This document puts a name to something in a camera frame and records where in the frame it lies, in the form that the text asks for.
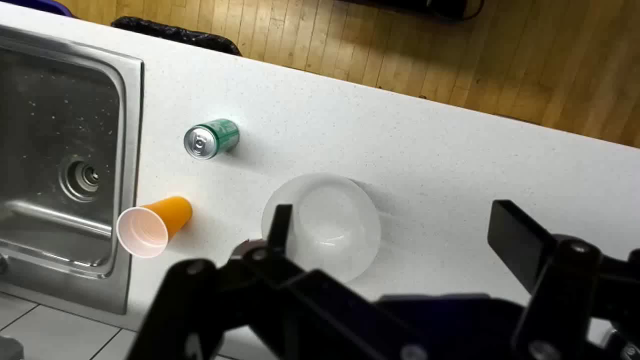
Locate stainless steel sink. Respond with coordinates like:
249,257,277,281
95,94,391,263
0,23,145,316

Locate blue plastic bin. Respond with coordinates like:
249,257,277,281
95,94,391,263
0,0,76,19

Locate black equipment base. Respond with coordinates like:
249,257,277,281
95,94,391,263
342,0,483,21

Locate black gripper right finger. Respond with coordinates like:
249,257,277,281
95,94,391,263
486,198,640,360

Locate translucent plastic bowl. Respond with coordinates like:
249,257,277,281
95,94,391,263
259,175,383,285

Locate green soda can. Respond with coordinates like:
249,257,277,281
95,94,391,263
182,118,241,161

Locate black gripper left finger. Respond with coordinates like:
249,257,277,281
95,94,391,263
125,203,428,360

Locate orange plastic cup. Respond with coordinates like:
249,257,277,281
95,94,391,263
113,194,196,261

